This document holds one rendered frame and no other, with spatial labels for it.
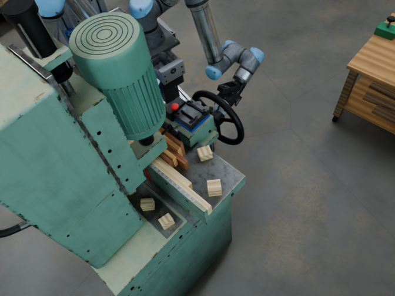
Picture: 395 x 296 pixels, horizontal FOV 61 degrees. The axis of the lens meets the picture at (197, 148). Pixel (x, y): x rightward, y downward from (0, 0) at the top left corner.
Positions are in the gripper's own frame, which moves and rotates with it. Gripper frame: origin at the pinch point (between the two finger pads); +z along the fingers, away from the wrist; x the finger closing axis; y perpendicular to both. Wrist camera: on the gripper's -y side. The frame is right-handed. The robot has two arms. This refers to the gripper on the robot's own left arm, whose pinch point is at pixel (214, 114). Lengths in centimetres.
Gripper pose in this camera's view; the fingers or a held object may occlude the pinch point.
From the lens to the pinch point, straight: 157.2
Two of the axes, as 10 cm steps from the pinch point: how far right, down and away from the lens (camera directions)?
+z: -5.4, 8.3, 1.3
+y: 4.3, 1.4, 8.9
